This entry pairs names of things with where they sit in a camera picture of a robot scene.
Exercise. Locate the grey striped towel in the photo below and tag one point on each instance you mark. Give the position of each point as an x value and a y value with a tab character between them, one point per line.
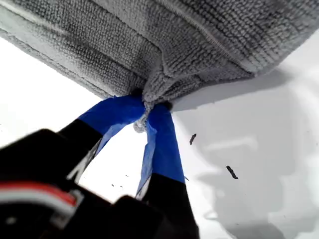
99	49

